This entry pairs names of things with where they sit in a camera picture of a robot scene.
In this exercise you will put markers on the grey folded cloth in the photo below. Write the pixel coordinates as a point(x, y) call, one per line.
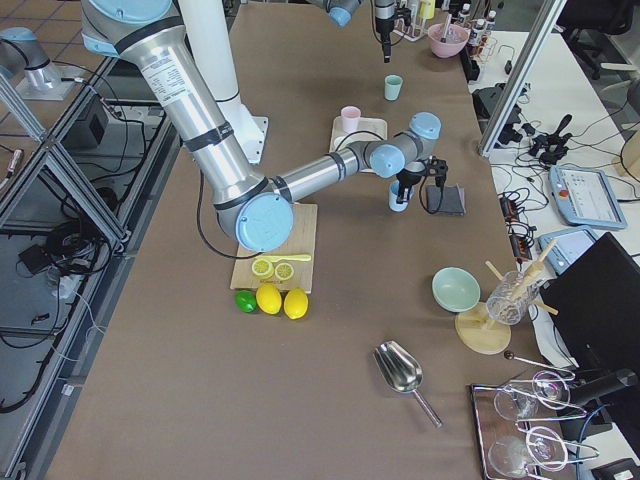
point(449, 200)

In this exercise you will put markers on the pink plastic cup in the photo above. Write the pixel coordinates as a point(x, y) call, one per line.
point(350, 117)

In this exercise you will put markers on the upper wine glass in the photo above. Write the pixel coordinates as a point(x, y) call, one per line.
point(521, 399)

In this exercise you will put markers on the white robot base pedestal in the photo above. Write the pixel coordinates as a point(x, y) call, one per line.
point(208, 36)

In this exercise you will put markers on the lower whole yellow lemon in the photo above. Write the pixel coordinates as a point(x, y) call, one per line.
point(296, 304)

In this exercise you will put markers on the lower lemon half slice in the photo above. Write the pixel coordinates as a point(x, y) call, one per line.
point(284, 271)

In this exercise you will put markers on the lemon half slice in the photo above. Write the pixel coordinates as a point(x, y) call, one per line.
point(284, 271)
point(262, 269)

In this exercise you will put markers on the yellow plastic knife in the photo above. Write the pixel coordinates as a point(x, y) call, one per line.
point(291, 257)

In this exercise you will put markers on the light blue plastic cup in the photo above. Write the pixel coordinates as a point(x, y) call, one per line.
point(394, 199)

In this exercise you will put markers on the upper lemon half slice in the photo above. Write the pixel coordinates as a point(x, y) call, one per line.
point(262, 269)

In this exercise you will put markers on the copper wire bottle rack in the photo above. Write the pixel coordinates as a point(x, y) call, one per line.
point(481, 30)

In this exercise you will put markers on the black laptop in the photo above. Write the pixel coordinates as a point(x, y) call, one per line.
point(598, 302)

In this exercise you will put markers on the beige rabbit print tray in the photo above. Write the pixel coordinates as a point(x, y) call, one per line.
point(369, 129)

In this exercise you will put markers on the yellow bottle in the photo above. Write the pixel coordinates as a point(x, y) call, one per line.
point(426, 9)

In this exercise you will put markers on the blue teach pendant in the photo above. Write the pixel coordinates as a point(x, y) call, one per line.
point(585, 197)
point(571, 243)

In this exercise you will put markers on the bamboo cutting board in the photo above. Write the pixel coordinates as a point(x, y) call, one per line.
point(301, 241)

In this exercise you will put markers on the white wire dish rack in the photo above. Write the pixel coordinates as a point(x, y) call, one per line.
point(414, 30)

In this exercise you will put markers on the wine glass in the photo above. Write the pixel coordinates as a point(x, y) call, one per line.
point(521, 399)
point(541, 450)

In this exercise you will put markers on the aluminium frame post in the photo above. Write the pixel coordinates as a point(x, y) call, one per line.
point(542, 27)

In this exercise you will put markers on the upper whole yellow lemon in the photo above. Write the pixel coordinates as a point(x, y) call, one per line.
point(269, 299)

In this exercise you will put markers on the mirrored glass holder tray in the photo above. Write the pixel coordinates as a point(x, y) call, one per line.
point(490, 426)

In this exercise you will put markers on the clear textured glass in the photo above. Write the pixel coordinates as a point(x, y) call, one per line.
point(509, 302)

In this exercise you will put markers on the steel scoop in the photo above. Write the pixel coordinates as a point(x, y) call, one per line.
point(403, 373)

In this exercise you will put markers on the mint green plastic cup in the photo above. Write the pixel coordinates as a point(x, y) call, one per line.
point(392, 87)

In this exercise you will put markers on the green lime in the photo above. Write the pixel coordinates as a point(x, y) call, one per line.
point(246, 301)

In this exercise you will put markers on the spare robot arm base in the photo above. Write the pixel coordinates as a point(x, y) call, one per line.
point(22, 53)

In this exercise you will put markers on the pale green bowl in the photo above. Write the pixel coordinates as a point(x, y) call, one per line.
point(455, 289)

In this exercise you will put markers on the pink mixing bowl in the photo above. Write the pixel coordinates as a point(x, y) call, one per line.
point(449, 44)

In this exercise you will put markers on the wooden cup tree stand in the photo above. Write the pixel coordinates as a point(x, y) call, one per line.
point(486, 336)

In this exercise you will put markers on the lower wine glass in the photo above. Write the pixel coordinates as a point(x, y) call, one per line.
point(541, 450)

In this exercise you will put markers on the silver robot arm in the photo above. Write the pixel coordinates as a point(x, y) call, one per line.
point(167, 41)
point(341, 12)

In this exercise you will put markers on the whole yellow lemon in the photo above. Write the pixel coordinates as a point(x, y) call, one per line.
point(296, 304)
point(269, 299)

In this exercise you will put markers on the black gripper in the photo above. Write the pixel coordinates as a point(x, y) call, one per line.
point(383, 21)
point(411, 179)

